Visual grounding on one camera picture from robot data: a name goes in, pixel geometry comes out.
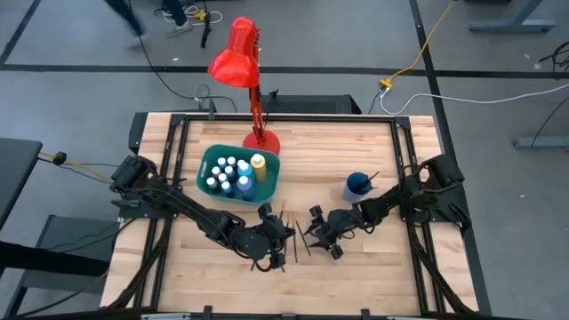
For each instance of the large turquoise paint bottle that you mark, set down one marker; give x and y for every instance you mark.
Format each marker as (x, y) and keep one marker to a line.
(245, 170)

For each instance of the yellow paint bottle white cap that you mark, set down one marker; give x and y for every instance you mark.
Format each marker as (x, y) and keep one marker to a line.
(259, 171)

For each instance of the teal plastic bin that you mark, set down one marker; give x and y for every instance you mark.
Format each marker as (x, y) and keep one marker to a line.
(269, 189)

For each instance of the thin black paintbrush green tip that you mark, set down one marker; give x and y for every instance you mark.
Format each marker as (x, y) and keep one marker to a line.
(254, 266)

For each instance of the person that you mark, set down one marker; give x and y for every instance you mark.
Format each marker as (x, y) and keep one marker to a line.
(129, 18)

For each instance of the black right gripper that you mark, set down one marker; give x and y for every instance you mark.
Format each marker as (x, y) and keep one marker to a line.
(342, 224)

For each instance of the grey desk leg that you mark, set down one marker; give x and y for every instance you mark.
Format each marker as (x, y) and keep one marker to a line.
(511, 26)

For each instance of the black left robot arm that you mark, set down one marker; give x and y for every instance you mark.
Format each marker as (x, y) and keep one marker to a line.
(178, 200)

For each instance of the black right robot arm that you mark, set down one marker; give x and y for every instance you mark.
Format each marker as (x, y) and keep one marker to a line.
(400, 195)

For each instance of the brown paint bottle white cap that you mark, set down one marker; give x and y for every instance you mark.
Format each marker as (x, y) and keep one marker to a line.
(215, 170)

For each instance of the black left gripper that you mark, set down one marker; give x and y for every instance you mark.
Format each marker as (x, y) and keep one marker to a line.
(255, 242)

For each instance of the red desk lamp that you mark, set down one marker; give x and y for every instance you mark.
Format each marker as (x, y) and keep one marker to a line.
(235, 53)

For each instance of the black paintbrush dark ferrule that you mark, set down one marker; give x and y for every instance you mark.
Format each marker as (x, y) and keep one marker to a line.
(304, 239)

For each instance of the black flat bar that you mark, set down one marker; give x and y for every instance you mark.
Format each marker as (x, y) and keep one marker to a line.
(44, 260)

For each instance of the blue plastic cup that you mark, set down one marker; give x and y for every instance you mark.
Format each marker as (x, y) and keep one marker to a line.
(353, 193)

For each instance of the grey desk foot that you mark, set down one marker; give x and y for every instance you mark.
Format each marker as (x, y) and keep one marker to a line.
(542, 142)

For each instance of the black side table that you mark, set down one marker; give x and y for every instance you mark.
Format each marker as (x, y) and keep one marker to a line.
(15, 173)

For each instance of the teal paint bottle white cap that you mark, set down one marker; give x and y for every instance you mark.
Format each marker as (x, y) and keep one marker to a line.
(226, 186)
(222, 178)

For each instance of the large purple paint bottle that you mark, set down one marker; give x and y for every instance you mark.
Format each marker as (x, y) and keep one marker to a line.
(244, 186)

